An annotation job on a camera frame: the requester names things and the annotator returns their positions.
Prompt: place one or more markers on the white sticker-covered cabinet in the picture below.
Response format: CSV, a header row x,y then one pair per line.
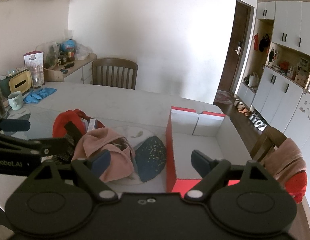
x,y
305,127

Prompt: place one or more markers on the brown entrance door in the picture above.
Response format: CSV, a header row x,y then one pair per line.
x,y
232,65

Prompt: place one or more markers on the patterned doormat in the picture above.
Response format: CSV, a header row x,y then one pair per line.
x,y
225,97

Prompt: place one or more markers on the red and white carton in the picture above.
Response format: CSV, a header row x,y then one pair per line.
x,y
33,60

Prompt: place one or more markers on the pink cloth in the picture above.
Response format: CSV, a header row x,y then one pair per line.
x,y
100,140

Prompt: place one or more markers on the pair of blue gloves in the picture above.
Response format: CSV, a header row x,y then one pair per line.
x,y
39,93

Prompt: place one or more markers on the red garment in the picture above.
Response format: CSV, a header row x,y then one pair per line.
x,y
297,185

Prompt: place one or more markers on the wrapped dried bouquet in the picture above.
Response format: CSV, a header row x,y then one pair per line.
x,y
51,55

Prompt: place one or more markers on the wooden chair with draped towel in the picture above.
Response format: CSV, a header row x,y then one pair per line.
x,y
270,133

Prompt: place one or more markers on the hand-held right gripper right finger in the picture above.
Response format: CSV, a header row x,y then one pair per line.
x,y
199,161

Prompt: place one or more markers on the clear plastic bags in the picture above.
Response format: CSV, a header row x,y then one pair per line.
x,y
83,51

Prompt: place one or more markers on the pink towel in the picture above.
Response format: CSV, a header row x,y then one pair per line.
x,y
285,157

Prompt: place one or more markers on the white wooden sideboard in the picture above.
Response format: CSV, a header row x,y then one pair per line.
x,y
80,71

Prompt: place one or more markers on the black polka dot cloth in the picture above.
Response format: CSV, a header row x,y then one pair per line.
x,y
61,155

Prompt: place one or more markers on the red hanging ornament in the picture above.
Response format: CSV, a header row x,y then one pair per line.
x,y
256,42

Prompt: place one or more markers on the row of shoes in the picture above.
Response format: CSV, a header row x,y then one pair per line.
x,y
256,123

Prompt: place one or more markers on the red and white cardboard box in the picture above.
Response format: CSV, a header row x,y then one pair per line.
x,y
192,145

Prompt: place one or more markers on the yellow and green tissue box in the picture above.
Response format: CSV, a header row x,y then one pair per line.
x,y
18,83

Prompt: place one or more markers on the black remote control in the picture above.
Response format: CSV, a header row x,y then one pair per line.
x,y
68,65

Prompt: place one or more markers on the red cloth bag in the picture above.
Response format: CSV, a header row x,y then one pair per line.
x,y
63,121

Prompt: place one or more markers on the blue globe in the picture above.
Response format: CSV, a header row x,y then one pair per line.
x,y
68,44

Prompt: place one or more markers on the wooden dining chair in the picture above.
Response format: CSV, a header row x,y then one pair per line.
x,y
115,66

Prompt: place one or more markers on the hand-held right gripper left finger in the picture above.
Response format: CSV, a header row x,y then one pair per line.
x,y
102,161

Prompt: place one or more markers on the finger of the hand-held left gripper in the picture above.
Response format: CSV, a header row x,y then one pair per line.
x,y
54,145
14,125

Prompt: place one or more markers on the white wall cabinet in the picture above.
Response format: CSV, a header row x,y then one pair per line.
x,y
287,22

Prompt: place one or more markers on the mint green mug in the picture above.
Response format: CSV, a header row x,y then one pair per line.
x,y
16,102

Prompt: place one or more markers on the white tote bag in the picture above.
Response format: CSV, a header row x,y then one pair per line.
x,y
252,80

